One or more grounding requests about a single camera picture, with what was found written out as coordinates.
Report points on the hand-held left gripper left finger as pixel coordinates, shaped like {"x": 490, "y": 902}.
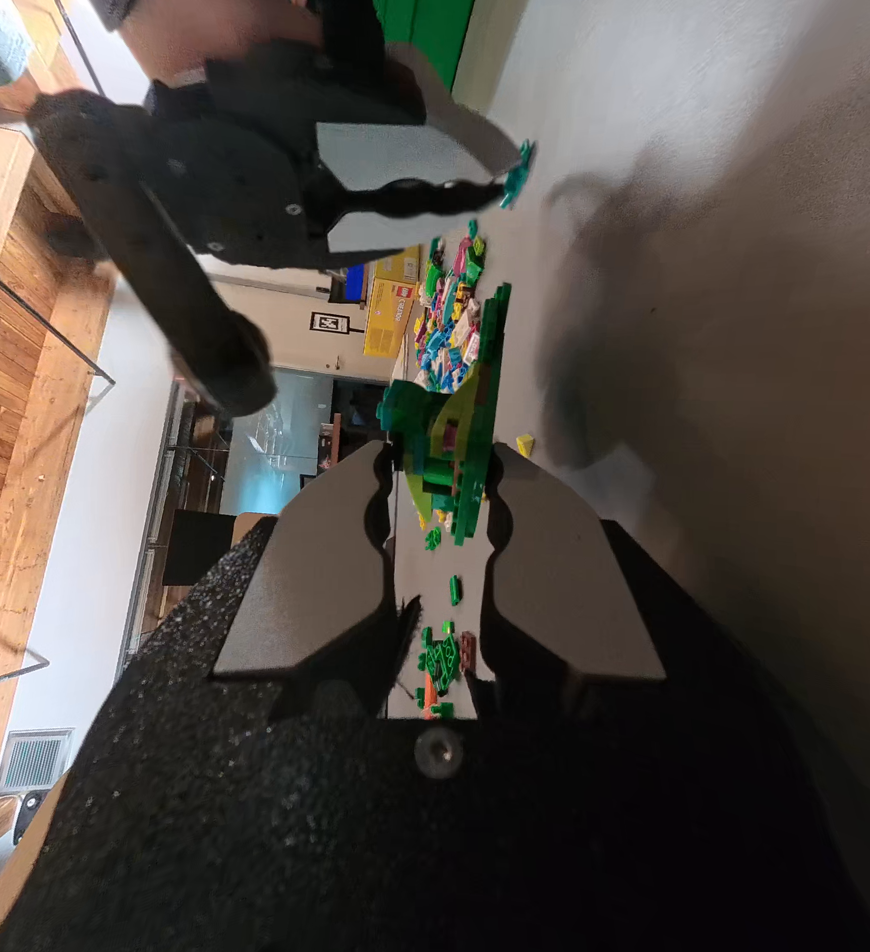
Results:
{"x": 308, "y": 595}

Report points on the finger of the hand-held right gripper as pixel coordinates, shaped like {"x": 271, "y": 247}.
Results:
{"x": 405, "y": 156}
{"x": 375, "y": 234}

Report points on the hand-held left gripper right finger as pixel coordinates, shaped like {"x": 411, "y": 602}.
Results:
{"x": 568, "y": 595}

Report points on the teal toy brick piece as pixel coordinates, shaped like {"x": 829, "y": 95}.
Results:
{"x": 516, "y": 175}

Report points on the pile of colourful toy bricks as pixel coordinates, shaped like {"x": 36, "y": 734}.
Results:
{"x": 449, "y": 327}

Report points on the green toy brick model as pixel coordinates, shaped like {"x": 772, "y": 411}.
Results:
{"x": 472, "y": 446}

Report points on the person's right forearm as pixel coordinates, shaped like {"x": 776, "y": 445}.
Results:
{"x": 111, "y": 11}

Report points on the yellow toy set box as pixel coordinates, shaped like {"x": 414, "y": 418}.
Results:
{"x": 390, "y": 320}

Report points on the person's right hand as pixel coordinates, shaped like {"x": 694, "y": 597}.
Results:
{"x": 219, "y": 26}

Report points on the blue storage bin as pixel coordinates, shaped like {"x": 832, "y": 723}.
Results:
{"x": 357, "y": 282}

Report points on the black white marker tag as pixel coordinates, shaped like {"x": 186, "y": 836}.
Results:
{"x": 329, "y": 322}

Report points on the green storage bin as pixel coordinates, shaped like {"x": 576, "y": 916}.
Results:
{"x": 420, "y": 37}

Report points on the scatter of green toy bricks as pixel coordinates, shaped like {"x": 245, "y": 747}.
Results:
{"x": 446, "y": 654}

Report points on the yellow slope toy brick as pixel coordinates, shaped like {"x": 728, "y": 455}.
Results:
{"x": 526, "y": 445}

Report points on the orange brick separator tool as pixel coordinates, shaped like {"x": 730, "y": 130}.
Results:
{"x": 427, "y": 703}

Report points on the black round ceiling fixture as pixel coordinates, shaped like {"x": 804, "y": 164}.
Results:
{"x": 70, "y": 238}

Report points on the black wall screen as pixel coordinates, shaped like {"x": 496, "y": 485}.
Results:
{"x": 197, "y": 547}

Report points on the wall air vent grille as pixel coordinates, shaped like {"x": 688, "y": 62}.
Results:
{"x": 33, "y": 760}

